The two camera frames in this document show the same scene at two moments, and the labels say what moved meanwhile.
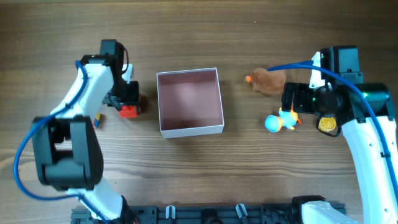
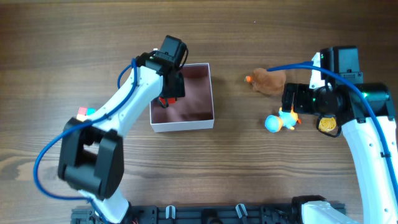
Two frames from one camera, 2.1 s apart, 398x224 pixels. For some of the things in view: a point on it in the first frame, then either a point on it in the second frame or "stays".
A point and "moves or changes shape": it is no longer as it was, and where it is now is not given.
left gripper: (133, 99) to (178, 91)
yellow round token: (327, 124) stays
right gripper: (289, 97) stays
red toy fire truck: (129, 111) moves or changes shape
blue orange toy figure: (288, 119) stays
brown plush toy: (267, 81) stays
